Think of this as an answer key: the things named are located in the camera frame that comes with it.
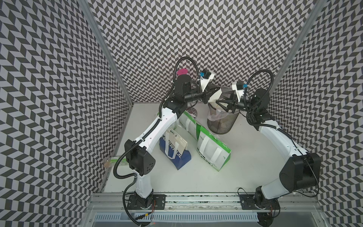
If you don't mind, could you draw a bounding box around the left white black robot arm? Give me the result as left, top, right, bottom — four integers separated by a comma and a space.
124, 72, 219, 209

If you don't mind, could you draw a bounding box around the shredded paper pieces pile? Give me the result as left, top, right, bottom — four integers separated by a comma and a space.
210, 102, 224, 111

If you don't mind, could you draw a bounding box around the pink top wire stand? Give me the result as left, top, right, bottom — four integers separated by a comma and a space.
177, 68, 198, 119

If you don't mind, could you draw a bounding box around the small green white packet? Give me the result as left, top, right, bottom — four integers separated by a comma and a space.
103, 157, 129, 168

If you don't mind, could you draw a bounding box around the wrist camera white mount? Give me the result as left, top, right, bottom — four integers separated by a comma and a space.
200, 69, 216, 92
232, 81, 248, 102

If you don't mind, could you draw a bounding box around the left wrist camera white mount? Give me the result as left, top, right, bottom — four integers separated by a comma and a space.
200, 69, 216, 92

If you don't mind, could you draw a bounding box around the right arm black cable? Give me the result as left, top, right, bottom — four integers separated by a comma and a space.
237, 69, 320, 199

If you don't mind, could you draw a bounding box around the black mesh trash bin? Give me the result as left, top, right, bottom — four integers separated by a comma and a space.
207, 87, 239, 134

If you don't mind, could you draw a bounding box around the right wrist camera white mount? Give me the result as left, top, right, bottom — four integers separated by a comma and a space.
232, 81, 248, 102

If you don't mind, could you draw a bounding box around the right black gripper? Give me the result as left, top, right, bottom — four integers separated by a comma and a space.
216, 89, 257, 114

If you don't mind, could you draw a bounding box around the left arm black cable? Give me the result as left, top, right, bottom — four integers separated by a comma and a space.
112, 56, 201, 227

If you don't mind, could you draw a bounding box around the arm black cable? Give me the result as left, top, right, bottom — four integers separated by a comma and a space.
237, 69, 320, 199
112, 56, 201, 227

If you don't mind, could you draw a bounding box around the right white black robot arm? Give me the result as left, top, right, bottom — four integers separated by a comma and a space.
216, 89, 321, 210

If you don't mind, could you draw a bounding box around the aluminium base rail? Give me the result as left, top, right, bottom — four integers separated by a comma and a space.
80, 192, 329, 227

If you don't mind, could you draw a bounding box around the blue white paper bag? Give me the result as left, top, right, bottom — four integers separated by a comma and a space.
159, 128, 192, 170

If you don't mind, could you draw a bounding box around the clear plastic bin liner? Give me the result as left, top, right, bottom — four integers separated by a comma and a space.
208, 87, 240, 123

